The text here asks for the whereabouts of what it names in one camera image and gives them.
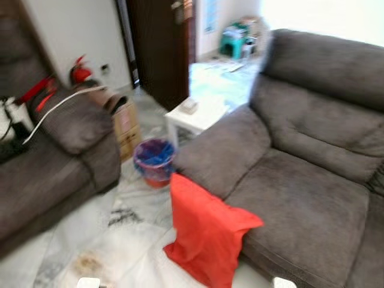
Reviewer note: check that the red pillow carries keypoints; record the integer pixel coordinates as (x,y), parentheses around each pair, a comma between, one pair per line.
(207,234)

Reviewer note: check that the dark grey two-seat sofa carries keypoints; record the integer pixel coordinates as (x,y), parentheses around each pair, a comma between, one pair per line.
(300,198)

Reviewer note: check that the dark grey fabric sofa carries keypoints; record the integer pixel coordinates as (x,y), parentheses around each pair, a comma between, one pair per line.
(42,180)

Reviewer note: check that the green plastic stool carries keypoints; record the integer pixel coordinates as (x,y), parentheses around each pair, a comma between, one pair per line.
(231,45)

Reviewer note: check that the white side table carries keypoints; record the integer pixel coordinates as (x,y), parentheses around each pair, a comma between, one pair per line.
(201,117)

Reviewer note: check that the beige tissue box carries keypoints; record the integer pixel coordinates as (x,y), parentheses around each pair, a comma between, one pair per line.
(189,106)

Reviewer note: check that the dark brown wooden door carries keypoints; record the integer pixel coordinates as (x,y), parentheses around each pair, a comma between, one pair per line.
(159,48)

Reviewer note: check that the cardboard box with arrows print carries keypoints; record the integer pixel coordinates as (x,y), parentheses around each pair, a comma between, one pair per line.
(131,147)

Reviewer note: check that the taped cardboard box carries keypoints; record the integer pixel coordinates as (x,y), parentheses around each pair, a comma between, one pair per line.
(126,119)

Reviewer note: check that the brown rolled mat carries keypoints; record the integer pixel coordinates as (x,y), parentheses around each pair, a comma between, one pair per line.
(111,101)

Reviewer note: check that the red fire extinguisher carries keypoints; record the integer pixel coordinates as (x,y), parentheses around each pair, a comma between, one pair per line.
(80,74)

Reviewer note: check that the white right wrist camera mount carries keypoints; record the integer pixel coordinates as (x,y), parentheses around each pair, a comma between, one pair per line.
(285,283)

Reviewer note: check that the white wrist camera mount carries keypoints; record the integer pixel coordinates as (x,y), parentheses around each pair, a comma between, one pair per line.
(88,283)
(285,283)

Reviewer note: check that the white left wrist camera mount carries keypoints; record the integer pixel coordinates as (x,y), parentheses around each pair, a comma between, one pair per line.
(88,283)

